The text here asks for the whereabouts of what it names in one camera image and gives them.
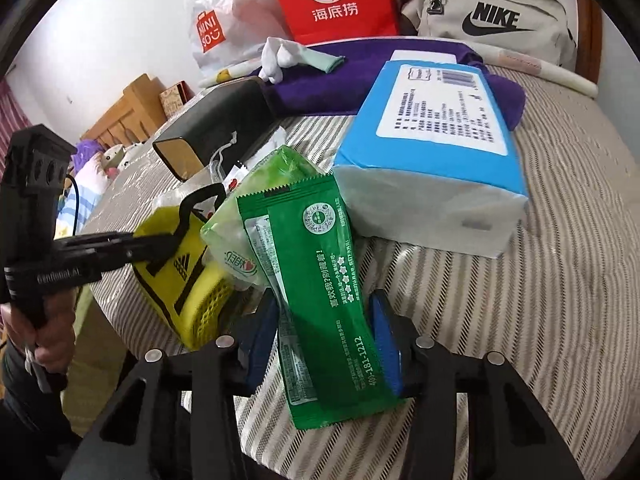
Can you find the striped bed quilt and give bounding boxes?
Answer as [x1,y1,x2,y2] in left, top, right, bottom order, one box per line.
[75,65,640,480]

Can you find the dark green box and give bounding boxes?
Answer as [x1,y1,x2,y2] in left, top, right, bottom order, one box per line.
[151,79,274,182]

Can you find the purple towel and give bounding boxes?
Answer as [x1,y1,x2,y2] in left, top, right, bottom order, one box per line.
[260,40,527,132]

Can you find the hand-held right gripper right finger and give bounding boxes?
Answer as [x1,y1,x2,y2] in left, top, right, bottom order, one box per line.
[367,290,586,480]

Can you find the white plastic shopping bag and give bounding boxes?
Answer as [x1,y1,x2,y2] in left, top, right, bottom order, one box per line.
[182,0,296,73]

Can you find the fruit print white packet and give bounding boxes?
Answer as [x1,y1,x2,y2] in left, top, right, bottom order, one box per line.
[222,162,253,196]

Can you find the pink striped curtain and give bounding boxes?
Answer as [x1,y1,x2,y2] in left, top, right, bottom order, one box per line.
[0,79,32,142]

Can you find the green snack packet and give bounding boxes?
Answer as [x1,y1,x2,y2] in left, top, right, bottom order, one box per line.
[236,172,401,431]

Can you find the brown wooden frame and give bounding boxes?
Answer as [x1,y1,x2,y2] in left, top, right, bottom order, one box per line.
[575,0,607,83]

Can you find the light green tissue pack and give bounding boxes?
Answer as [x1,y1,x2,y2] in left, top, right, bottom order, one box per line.
[200,145,328,293]

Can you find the light blue printed blanket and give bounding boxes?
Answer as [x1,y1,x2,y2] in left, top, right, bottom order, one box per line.
[55,160,109,241]

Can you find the purple plush toy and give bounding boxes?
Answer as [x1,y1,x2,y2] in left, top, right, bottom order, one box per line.
[71,140,102,172]

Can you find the black cable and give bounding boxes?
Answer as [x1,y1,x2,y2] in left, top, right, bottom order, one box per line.
[64,174,83,237]

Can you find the blue tissue pack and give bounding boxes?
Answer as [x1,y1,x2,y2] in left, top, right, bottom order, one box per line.
[332,50,531,261]

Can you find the light green cloth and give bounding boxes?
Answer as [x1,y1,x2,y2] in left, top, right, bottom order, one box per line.
[300,50,347,74]

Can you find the wooden furniture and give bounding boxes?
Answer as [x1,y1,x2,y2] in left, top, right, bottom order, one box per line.
[80,74,167,147]

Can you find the beige fabric bag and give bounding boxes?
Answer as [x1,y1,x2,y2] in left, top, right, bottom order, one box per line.
[400,0,578,68]

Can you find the printed cardboard box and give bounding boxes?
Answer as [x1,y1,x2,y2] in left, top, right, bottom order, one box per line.
[159,82,194,117]

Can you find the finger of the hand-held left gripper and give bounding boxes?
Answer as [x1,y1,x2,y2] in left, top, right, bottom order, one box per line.
[60,232,179,257]
[95,246,182,277]

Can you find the person's left hand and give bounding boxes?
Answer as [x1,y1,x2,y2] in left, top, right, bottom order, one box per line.
[0,302,77,377]

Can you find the white plush toy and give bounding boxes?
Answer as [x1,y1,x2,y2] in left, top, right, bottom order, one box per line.
[101,144,127,177]

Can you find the white sock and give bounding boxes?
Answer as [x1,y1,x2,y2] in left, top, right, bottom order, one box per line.
[259,37,312,84]

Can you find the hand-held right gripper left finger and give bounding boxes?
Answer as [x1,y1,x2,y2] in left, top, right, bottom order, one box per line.
[60,290,281,480]

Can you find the face mask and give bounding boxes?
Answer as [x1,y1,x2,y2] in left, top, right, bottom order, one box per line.
[209,124,287,196]

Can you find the red paper bag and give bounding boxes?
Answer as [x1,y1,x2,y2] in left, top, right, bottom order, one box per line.
[257,0,401,46]

